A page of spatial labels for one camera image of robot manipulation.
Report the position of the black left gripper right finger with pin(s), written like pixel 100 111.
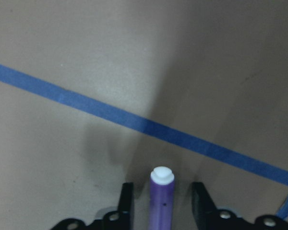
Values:
pixel 208 217

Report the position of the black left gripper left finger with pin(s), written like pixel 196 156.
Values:
pixel 119 219

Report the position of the purple pen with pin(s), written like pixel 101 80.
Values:
pixel 162 183

